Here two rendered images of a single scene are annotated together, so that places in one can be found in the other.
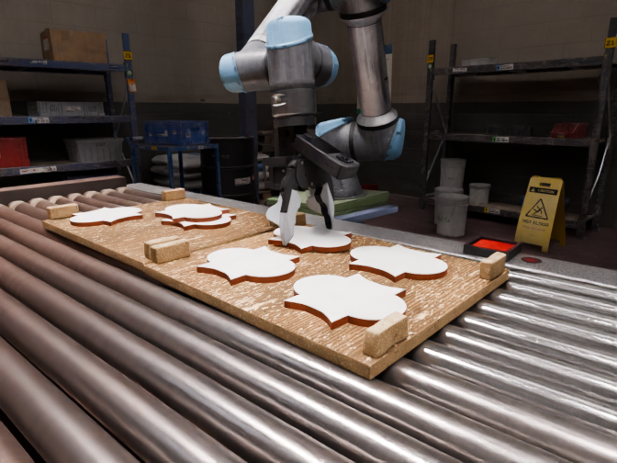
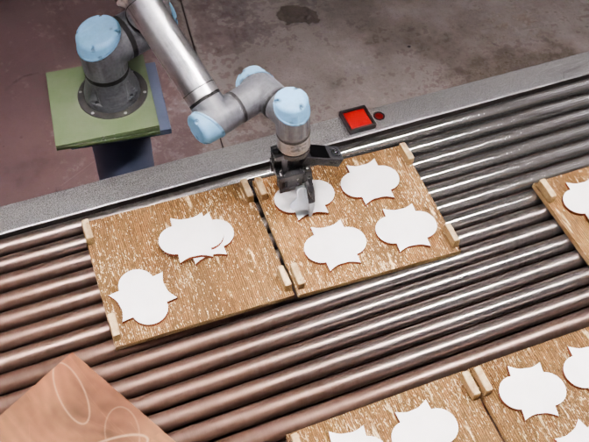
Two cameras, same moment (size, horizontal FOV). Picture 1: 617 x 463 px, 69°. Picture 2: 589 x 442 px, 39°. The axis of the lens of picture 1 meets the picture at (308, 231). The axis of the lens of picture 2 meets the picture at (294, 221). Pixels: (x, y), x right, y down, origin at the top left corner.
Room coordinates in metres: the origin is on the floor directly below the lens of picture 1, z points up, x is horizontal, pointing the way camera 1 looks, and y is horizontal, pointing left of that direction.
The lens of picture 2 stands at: (0.24, 1.17, 2.55)
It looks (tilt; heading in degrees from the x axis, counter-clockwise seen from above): 53 degrees down; 295
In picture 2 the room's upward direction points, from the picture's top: 4 degrees clockwise
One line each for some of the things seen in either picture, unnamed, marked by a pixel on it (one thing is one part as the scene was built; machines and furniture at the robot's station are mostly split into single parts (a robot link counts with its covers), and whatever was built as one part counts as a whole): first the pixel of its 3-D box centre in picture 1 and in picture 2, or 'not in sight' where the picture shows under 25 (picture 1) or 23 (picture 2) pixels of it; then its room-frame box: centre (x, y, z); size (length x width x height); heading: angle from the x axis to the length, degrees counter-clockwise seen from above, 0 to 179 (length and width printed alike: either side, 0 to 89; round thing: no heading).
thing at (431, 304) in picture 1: (324, 272); (353, 217); (0.63, -0.02, 0.93); 0.41 x 0.35 x 0.02; 47
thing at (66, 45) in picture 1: (74, 49); not in sight; (4.80, 2.32, 1.74); 0.50 x 0.38 x 0.32; 133
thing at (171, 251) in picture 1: (171, 251); (297, 275); (0.66, 0.21, 0.95); 0.06 x 0.02 x 0.03; 137
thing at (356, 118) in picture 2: (492, 248); (357, 119); (0.76, -0.32, 0.92); 0.06 x 0.06 x 0.01; 50
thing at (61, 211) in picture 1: (63, 211); (114, 327); (0.94, 0.52, 0.95); 0.06 x 0.02 x 0.03; 139
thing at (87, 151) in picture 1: (95, 149); not in sight; (4.84, 2.26, 0.76); 0.50 x 0.36 x 0.24; 139
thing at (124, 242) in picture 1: (170, 224); (185, 260); (0.91, 0.29, 0.93); 0.41 x 0.35 x 0.02; 49
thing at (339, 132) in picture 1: (337, 141); (103, 46); (1.39, -0.09, 1.07); 0.13 x 0.12 x 0.14; 68
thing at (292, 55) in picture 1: (291, 56); (291, 114); (0.79, 0.03, 1.24); 0.09 x 0.08 x 0.11; 158
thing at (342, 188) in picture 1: (336, 179); (109, 80); (1.39, -0.09, 0.95); 0.15 x 0.15 x 0.10
